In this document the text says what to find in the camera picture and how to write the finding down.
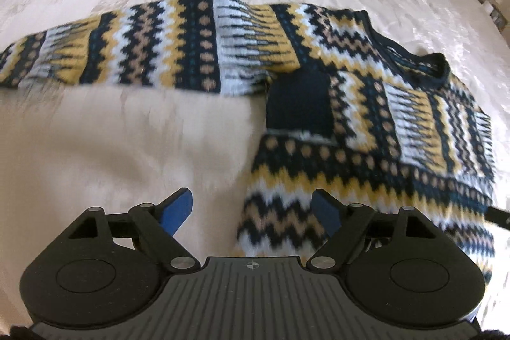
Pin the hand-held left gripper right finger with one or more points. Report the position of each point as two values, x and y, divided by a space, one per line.
324 210

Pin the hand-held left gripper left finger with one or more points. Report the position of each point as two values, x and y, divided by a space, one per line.
179 211

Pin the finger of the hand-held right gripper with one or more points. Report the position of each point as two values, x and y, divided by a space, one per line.
500 216

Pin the patterned knit sweater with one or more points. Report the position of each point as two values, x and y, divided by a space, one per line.
358 117

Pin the cream embroidered bedspread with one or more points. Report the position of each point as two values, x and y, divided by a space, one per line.
119 149

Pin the small bedside items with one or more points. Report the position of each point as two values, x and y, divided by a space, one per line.
492 3

